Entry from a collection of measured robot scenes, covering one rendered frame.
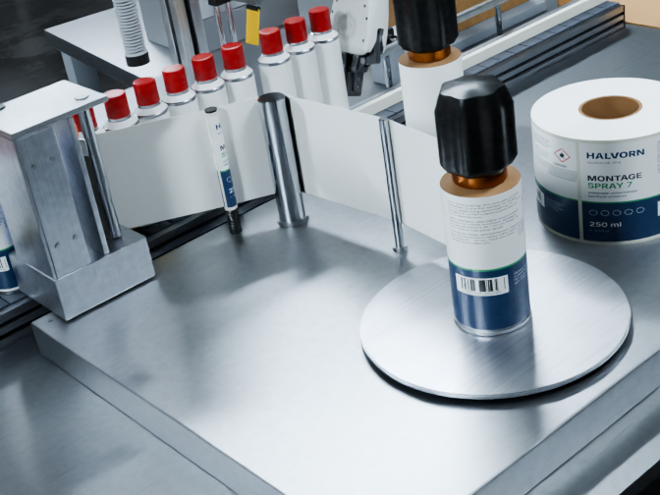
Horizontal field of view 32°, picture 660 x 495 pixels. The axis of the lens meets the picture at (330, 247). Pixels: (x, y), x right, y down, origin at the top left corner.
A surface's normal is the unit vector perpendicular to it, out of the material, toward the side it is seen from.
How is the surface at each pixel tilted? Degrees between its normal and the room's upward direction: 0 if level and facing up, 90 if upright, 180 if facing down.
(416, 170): 90
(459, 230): 90
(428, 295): 0
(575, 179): 90
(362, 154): 90
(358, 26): 70
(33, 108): 0
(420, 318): 0
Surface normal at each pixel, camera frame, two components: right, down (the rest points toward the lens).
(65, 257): 0.66, 0.28
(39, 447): -0.15, -0.87
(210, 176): 0.22, 0.44
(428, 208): -0.81, 0.38
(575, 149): -0.61, 0.46
